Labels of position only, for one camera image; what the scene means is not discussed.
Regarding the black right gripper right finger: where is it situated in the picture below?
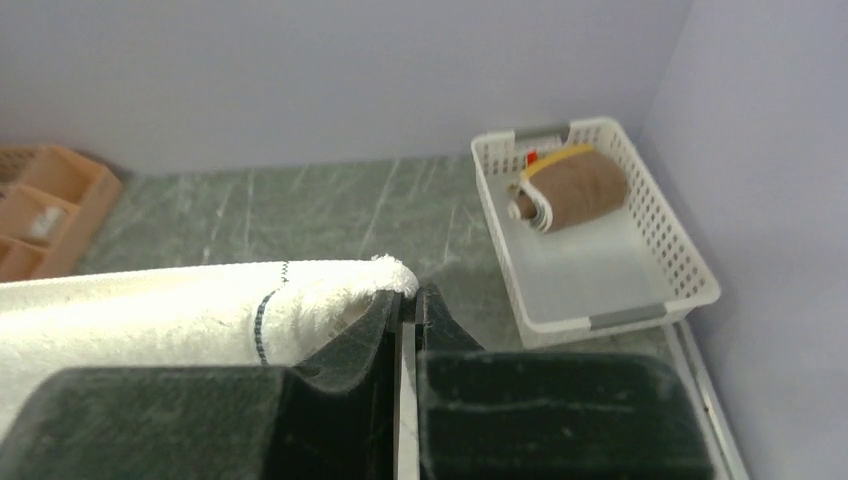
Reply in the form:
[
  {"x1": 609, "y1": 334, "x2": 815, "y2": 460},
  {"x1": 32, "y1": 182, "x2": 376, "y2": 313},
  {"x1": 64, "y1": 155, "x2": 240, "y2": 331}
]
[{"x1": 414, "y1": 284, "x2": 716, "y2": 479}]

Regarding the white plastic basket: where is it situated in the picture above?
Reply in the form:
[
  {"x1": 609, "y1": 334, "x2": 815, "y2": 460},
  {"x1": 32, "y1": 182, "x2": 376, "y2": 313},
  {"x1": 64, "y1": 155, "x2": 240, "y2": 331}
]
[{"x1": 471, "y1": 117, "x2": 721, "y2": 349}]

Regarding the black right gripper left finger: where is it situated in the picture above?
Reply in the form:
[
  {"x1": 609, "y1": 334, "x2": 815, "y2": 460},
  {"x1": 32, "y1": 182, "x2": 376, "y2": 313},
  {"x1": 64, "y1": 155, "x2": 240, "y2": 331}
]
[{"x1": 1, "y1": 292, "x2": 402, "y2": 479}]

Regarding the orange plastic file rack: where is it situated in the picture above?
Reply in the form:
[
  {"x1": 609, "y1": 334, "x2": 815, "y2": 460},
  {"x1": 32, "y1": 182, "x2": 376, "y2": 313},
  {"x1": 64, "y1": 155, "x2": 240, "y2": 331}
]
[{"x1": 1, "y1": 145, "x2": 123, "y2": 282}]

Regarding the white towel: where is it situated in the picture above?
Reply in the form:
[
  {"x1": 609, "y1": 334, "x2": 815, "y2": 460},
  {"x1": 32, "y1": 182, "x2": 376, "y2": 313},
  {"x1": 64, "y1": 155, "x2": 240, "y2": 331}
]
[{"x1": 1, "y1": 255, "x2": 419, "y2": 429}]

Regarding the yellow brown bear towel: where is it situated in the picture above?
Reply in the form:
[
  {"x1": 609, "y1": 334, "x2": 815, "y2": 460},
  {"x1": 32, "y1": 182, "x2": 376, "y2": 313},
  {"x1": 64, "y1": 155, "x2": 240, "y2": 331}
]
[{"x1": 507, "y1": 144, "x2": 629, "y2": 234}]

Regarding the aluminium frame rail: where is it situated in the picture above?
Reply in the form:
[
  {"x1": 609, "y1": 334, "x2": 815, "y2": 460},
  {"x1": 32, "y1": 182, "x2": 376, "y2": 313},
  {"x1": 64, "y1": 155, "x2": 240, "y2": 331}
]
[{"x1": 662, "y1": 320, "x2": 750, "y2": 480}]

